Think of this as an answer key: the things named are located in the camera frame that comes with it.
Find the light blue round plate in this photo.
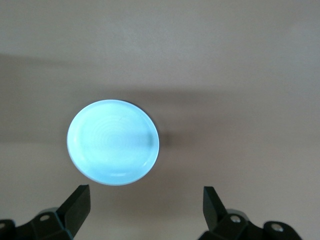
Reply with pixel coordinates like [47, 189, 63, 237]
[66, 99, 160, 186]

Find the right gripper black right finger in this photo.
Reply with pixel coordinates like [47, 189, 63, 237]
[199, 186, 305, 240]

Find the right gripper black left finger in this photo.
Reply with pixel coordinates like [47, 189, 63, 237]
[0, 184, 90, 240]

